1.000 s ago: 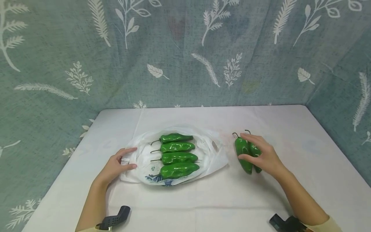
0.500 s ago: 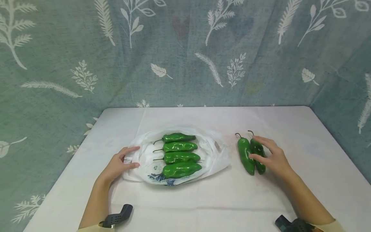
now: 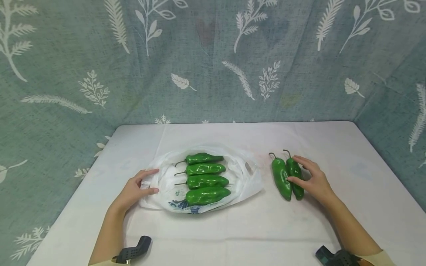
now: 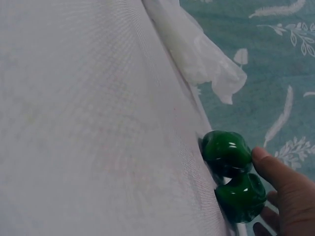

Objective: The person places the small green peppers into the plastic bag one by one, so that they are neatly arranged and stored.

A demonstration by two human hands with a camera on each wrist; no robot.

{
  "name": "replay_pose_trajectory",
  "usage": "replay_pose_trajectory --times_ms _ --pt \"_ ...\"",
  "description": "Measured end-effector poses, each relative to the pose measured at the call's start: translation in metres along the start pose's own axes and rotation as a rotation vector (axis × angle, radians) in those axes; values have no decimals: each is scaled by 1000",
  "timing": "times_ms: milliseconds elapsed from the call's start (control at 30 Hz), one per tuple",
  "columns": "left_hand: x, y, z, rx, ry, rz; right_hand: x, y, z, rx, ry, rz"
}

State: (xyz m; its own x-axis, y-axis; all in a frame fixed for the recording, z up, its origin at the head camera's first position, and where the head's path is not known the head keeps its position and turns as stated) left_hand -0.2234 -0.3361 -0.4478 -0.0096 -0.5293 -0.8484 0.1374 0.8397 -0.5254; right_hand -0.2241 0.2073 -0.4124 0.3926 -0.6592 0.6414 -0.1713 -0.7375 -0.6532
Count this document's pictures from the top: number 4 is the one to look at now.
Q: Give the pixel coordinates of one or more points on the person's right thumb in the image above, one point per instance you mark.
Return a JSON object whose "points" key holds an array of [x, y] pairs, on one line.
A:
{"points": [[267, 163]]}

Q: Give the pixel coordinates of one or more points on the person's right fingers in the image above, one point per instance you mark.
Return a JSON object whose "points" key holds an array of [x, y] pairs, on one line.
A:
{"points": [[269, 218]]}

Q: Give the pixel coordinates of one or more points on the white crumpled plastic bag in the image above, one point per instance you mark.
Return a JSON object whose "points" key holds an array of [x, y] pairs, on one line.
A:
{"points": [[197, 51]]}

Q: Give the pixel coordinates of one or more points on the green glossy pod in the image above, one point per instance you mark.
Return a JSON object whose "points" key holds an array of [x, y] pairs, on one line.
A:
{"points": [[225, 151], [240, 197]]}

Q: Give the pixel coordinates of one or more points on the person's right hand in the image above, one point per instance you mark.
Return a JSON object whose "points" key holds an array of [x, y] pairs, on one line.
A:
{"points": [[295, 196]]}

